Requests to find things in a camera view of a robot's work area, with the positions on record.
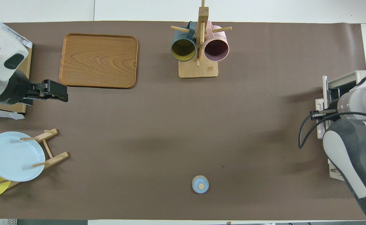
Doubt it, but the dark blue mug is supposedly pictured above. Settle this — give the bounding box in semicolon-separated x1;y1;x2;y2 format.
170;21;197;62

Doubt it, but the white toaster oven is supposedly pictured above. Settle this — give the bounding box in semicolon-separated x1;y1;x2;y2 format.
315;70;366;180

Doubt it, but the white plastic sheet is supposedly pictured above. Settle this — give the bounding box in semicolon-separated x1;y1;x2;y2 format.
0;106;25;120

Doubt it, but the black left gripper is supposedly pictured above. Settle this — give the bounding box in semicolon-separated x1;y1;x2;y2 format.
0;69;68;105

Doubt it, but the wooden mug tree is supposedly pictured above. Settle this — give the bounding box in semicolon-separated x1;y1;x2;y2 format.
170;0;232;78

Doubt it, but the pink mug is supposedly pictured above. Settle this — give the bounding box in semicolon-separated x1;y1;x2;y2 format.
204;21;230;62

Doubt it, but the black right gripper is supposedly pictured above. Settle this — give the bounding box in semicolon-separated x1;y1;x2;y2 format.
329;87;340;110

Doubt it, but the white checkered cloth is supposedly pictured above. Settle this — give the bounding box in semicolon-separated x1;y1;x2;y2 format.
0;12;33;48

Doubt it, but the brown table mat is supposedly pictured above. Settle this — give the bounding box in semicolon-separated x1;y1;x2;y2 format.
0;21;366;221

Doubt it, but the wooden tray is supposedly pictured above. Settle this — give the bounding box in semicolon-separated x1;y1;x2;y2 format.
59;33;139;89

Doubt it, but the glass oven door with handle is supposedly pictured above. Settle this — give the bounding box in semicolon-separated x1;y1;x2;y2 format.
322;76;330;125

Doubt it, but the wooden plate rack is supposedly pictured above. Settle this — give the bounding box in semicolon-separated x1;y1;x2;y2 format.
0;128;69;189

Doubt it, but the light blue plate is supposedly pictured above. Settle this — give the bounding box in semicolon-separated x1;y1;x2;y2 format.
0;131;46;182

